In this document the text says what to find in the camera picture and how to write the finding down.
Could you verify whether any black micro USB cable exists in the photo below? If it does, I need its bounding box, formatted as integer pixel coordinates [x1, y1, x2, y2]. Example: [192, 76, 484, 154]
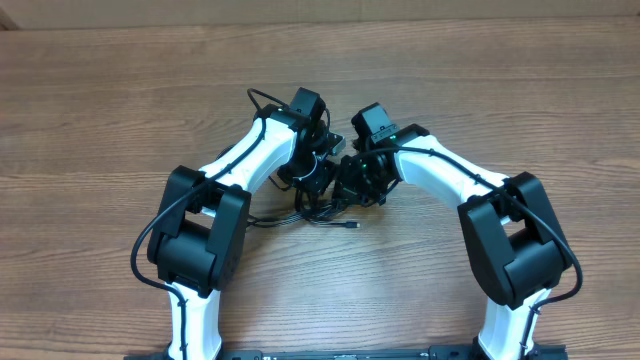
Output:
[245, 212, 361, 231]

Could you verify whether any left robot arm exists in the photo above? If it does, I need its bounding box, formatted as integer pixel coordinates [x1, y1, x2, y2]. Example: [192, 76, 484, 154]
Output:
[143, 88, 343, 359]

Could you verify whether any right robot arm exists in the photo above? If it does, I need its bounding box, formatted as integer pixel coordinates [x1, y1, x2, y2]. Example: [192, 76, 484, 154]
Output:
[335, 103, 579, 359]

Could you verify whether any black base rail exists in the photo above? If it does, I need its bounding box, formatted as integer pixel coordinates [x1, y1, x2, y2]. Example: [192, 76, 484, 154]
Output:
[219, 342, 569, 360]

